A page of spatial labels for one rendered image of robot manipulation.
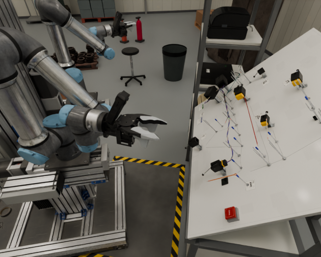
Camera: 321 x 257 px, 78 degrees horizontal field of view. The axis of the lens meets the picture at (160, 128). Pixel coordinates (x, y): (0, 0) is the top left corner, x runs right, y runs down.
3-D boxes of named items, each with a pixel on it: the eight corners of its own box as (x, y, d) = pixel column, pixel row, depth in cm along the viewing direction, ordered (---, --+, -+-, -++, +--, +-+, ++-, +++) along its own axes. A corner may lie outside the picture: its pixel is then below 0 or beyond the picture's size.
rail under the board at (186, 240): (184, 242, 109) (185, 238, 105) (192, 112, 196) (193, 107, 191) (194, 245, 108) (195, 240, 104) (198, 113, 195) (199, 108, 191)
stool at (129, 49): (144, 73, 430) (143, 44, 388) (146, 85, 393) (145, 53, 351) (120, 75, 424) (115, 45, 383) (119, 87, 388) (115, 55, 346)
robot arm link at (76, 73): (71, 95, 135) (64, 77, 126) (65, 86, 143) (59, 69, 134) (88, 90, 140) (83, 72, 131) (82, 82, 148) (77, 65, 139)
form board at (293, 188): (195, 108, 192) (194, 107, 191) (314, 29, 134) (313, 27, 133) (189, 239, 105) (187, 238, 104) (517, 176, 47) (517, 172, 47)
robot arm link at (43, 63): (12, 33, 77) (107, 121, 94) (-13, 43, 69) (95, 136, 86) (21, 11, 70) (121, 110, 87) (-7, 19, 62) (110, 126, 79)
